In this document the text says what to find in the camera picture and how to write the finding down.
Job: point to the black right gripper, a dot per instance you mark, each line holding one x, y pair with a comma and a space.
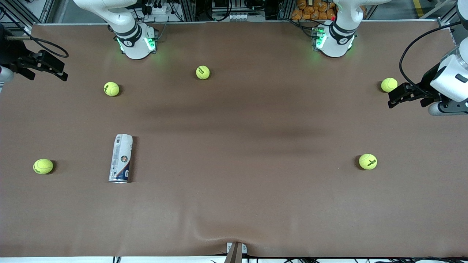
12, 53

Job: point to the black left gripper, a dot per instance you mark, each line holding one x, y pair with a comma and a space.
427, 84

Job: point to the clear tennis ball can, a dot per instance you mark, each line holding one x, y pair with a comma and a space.
120, 160

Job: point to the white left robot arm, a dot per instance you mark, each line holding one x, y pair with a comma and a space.
338, 40

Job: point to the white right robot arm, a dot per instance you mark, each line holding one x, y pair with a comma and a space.
133, 44

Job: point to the yellow tennis ball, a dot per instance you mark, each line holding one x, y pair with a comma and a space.
43, 166
111, 88
389, 84
368, 161
203, 72

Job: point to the white power strip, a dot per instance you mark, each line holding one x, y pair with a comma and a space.
155, 9

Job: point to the orange packets pile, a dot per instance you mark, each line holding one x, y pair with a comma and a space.
310, 11

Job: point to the white connector block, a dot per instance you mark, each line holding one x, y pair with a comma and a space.
241, 16

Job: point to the brown table mat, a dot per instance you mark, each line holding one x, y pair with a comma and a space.
234, 182

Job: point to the aluminium frame profile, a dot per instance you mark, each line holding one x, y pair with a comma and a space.
446, 20
285, 9
188, 11
46, 11

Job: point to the grey metal clamp bracket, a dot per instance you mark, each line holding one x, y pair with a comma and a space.
236, 252

